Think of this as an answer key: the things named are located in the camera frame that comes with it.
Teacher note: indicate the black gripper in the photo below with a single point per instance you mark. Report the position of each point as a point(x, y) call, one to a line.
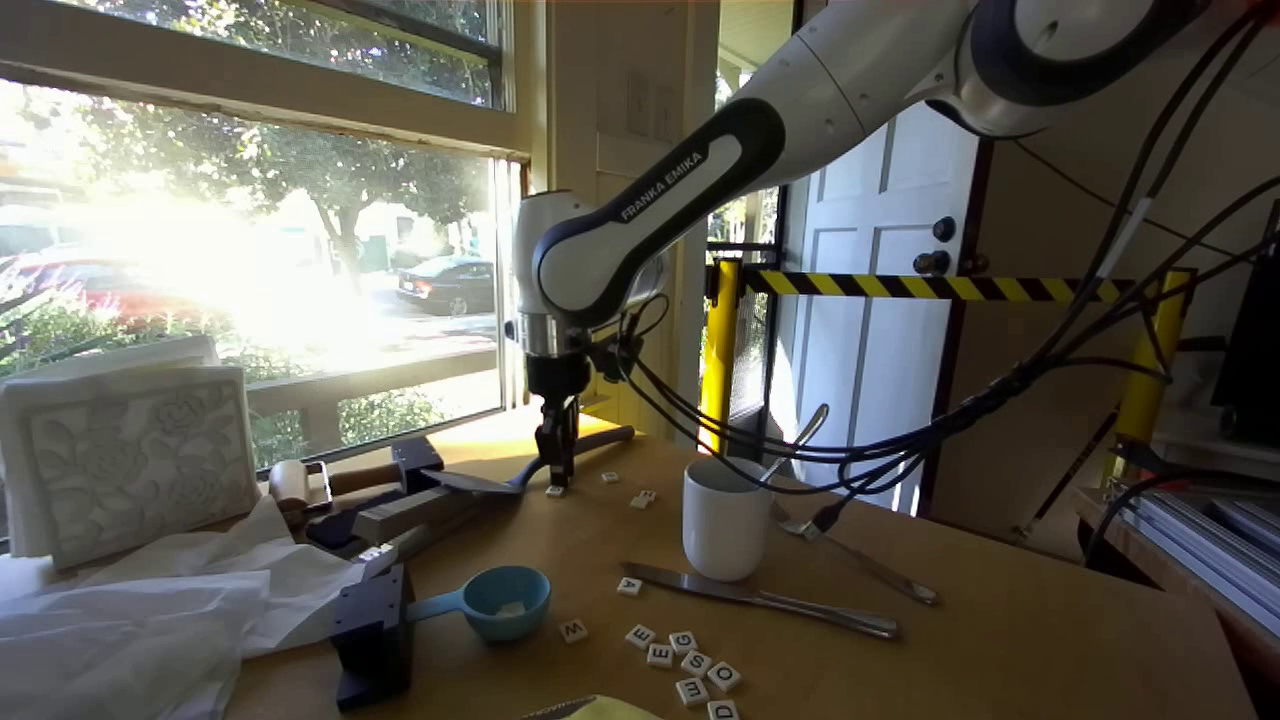
point(556, 386)

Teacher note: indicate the white letter tile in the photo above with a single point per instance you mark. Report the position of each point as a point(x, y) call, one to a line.
point(573, 630)

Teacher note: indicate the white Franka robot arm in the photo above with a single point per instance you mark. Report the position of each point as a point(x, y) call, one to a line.
point(989, 67)

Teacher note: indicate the small blue measuring cup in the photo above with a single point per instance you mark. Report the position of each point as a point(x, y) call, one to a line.
point(502, 606)

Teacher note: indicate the white ceramic mug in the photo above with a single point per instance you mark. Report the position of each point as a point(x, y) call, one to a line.
point(727, 519)

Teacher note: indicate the metal butter knife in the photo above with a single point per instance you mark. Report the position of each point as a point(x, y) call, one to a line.
point(756, 598)

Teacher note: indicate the metal spoon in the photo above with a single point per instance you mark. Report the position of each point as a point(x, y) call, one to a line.
point(798, 446)

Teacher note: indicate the cluster of letter tiles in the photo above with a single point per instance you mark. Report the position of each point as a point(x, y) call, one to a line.
point(696, 678)

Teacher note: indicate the black block tool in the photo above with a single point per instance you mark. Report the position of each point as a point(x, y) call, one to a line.
point(374, 641)

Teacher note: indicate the metal fork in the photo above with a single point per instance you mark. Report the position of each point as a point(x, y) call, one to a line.
point(870, 564)

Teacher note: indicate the crumpled white plastic bag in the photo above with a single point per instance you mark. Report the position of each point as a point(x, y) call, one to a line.
point(162, 632)

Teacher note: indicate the clear patterned container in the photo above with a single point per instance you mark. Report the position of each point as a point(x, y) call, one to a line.
point(98, 467)

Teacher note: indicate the yellow black striped barrier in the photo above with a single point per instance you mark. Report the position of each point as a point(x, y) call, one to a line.
point(883, 349)

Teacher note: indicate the stack of books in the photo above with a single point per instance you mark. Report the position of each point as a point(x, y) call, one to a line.
point(1227, 546)

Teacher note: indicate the black spatula with metal handle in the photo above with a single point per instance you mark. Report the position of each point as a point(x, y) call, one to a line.
point(539, 467)

